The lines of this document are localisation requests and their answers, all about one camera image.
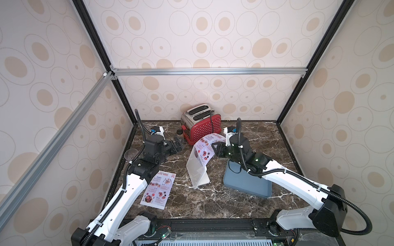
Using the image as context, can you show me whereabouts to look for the red and chrome toaster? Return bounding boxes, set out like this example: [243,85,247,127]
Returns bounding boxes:
[181,104,222,146]

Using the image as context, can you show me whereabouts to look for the horizontal aluminium frame bar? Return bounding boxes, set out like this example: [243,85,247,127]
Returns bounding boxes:
[113,67,308,77]

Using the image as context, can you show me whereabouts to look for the blue-grey plastic tray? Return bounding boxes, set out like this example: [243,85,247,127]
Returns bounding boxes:
[223,161,272,199]

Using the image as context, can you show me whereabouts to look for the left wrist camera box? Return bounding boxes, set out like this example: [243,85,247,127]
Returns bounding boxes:
[150,126,165,139]

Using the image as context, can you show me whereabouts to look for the clear drinking glass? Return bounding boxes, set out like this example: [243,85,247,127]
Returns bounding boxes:
[124,148,139,162]

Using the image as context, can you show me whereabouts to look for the new printed menu sheet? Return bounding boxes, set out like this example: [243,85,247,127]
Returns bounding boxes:
[192,133,225,167]

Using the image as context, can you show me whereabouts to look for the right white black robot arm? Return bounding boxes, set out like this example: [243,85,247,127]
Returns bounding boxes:
[211,133,372,238]

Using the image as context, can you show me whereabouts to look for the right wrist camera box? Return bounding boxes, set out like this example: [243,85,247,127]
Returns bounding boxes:
[224,126,237,146]

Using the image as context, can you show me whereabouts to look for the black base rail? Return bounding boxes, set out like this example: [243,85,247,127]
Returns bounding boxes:
[123,217,346,246]

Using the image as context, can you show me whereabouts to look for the old printed menu sheet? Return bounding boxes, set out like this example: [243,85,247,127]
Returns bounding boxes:
[140,171,176,210]

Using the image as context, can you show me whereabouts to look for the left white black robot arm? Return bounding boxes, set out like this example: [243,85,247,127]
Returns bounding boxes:
[71,134,184,246]

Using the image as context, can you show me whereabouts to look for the slanted aluminium frame bar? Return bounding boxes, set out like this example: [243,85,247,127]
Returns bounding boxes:
[1,71,115,230]

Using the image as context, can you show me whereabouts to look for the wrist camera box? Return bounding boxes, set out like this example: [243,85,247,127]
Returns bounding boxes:
[150,126,165,139]
[224,126,237,146]

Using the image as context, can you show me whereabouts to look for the clear acrylic menu holder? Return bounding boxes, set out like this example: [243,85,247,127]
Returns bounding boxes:
[186,147,210,189]

